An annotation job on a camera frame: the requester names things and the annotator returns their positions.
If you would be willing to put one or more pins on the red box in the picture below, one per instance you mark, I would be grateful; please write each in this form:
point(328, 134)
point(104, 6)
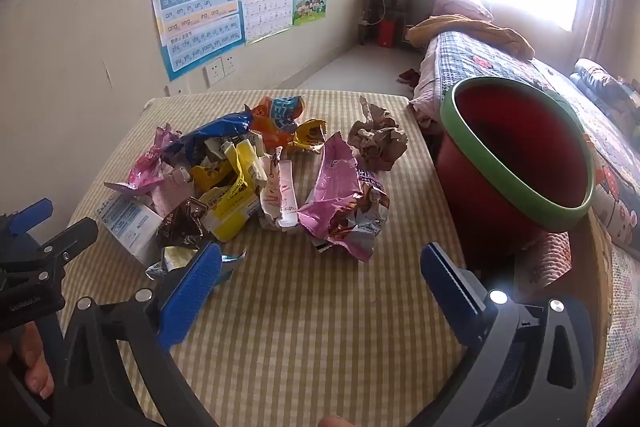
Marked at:
point(386, 33)

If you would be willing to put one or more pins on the blue folded quilt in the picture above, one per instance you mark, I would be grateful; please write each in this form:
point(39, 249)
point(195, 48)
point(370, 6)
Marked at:
point(597, 77)

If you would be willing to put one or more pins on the red bin with green rim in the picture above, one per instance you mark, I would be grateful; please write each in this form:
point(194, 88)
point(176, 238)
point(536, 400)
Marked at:
point(520, 152)

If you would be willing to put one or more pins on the white blue medicine box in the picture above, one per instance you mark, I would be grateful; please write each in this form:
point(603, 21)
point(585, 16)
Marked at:
point(127, 224)

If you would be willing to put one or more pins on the bed with patterned quilt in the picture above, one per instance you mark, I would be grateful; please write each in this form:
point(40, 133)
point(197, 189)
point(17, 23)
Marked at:
point(500, 62)

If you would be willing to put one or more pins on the magenta foil wrapper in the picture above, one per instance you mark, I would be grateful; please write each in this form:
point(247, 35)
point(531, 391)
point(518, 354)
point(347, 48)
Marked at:
point(150, 162)

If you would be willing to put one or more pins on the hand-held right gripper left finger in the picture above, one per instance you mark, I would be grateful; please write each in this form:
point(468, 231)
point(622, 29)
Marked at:
point(192, 292)

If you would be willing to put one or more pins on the large purple snack bag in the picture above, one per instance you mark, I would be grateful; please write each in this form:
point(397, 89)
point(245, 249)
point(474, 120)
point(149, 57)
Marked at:
point(345, 192)

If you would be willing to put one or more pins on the person's right hand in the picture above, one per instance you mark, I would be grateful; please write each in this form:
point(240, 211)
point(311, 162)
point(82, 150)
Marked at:
point(337, 422)

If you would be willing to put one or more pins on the white pink-print wrapper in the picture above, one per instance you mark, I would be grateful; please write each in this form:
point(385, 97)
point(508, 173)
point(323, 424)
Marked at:
point(282, 194)

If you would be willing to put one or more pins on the person's left hand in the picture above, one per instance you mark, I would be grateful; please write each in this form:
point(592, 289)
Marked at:
point(36, 369)

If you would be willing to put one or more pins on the orange snack wrapper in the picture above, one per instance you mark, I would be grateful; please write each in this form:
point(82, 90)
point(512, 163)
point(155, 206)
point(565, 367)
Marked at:
point(277, 114)

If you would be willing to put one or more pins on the silver foil wrapper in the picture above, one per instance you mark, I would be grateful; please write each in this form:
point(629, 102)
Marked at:
point(172, 259)

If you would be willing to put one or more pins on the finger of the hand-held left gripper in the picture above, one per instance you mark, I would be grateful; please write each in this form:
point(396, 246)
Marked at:
point(70, 239)
point(32, 213)

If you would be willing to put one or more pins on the yellow torn carton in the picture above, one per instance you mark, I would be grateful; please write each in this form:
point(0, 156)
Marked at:
point(232, 207)

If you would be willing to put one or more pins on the pink folded quilt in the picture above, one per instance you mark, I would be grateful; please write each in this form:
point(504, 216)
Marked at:
point(460, 4)

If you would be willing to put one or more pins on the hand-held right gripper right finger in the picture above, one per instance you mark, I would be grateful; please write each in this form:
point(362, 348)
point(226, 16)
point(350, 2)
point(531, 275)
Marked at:
point(450, 284)

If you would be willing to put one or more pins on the white wall socket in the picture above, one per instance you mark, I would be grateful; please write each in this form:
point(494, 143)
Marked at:
point(230, 64)
point(214, 71)

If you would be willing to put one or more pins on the pink bed sheet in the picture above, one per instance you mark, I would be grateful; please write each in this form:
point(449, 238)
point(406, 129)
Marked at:
point(425, 92)

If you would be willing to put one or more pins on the shiny brown wrapper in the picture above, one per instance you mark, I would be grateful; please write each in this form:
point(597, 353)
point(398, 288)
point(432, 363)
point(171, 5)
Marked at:
point(180, 222)

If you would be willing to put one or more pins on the brown paper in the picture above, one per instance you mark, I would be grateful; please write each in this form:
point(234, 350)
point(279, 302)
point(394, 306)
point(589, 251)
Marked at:
point(377, 142)

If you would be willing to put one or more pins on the gold brown candy wrapper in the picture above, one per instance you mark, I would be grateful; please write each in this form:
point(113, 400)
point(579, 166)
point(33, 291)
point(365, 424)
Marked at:
point(311, 136)

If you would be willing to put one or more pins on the yellow blanket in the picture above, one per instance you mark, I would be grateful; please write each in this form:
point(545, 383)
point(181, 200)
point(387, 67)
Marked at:
point(465, 32)

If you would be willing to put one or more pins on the dark red shoes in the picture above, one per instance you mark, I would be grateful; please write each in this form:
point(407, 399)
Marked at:
point(409, 76)

